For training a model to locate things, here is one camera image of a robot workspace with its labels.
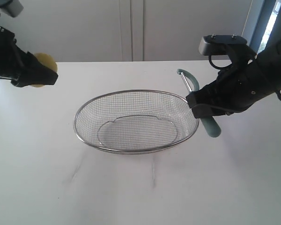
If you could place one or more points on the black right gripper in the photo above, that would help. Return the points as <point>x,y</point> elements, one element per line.
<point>248,79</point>

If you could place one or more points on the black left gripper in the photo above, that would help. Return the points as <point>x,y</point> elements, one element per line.
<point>21,67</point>

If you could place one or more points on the teal handled peeler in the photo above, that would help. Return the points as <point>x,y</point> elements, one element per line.
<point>211,126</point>

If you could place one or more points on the yellow lemon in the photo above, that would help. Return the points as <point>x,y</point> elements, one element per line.
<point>47,60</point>

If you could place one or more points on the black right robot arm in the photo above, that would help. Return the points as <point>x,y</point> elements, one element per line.
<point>222,61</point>

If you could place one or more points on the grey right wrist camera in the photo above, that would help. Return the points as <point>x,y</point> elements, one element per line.
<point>216,44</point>

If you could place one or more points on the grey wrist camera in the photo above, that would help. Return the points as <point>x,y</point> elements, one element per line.
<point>11,7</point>
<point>216,44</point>

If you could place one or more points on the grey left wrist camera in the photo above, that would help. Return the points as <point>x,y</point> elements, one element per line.
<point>11,7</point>

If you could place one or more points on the metal wire mesh basket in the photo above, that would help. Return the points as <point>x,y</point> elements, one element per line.
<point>135,121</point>

